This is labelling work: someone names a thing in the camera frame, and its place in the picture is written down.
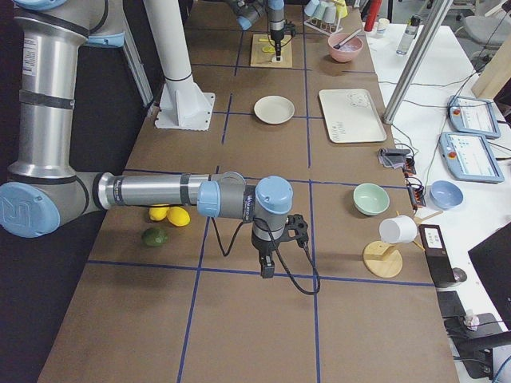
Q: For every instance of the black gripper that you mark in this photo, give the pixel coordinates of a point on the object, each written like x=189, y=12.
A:
x=261, y=246
x=275, y=29

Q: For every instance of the cream round plate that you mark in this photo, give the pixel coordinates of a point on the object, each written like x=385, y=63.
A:
x=274, y=109

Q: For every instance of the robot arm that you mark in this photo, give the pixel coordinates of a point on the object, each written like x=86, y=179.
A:
x=108, y=119
x=249, y=12

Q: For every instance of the cream bear serving tray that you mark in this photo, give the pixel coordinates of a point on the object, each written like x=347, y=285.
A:
x=351, y=116

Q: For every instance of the bamboo cutting board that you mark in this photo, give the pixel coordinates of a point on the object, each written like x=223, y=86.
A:
x=262, y=53

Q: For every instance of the metal black-tipped stirrer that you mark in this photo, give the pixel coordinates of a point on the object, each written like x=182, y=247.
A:
x=347, y=39

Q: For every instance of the pink bowl of ice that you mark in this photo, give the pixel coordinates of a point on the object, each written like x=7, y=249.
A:
x=346, y=52

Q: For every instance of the red bottle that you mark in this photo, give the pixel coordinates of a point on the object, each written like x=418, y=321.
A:
x=374, y=8

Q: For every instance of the yellow lemon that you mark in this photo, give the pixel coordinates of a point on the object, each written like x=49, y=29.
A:
x=178, y=216
x=158, y=213

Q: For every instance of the dark green avocado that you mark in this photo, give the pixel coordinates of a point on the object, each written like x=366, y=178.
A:
x=154, y=237

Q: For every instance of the wooden mug tree stand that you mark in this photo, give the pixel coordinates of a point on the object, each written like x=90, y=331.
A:
x=384, y=259

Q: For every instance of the mint green bowl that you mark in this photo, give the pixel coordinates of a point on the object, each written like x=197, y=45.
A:
x=371, y=199

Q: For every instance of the clear water bottle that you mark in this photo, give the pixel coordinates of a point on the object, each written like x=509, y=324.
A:
x=409, y=35

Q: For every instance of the white mug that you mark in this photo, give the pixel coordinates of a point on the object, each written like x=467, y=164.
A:
x=400, y=229

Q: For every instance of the folded grey cloth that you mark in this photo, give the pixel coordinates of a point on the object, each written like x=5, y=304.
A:
x=393, y=157

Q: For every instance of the blue bowl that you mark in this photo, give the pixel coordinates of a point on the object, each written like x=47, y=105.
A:
x=445, y=194

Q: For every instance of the upper teach pendant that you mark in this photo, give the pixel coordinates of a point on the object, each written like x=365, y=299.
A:
x=473, y=115

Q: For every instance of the teach pendant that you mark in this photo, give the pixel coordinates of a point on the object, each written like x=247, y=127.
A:
x=469, y=158
x=473, y=115

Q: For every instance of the lower teach pendant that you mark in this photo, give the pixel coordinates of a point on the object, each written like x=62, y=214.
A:
x=469, y=158

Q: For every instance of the white wire cup rack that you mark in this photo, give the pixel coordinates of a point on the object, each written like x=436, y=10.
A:
x=325, y=16

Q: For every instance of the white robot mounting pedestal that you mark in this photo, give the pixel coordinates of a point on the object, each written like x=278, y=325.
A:
x=182, y=104

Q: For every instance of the aluminium frame post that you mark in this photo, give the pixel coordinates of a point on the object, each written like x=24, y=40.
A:
x=425, y=38

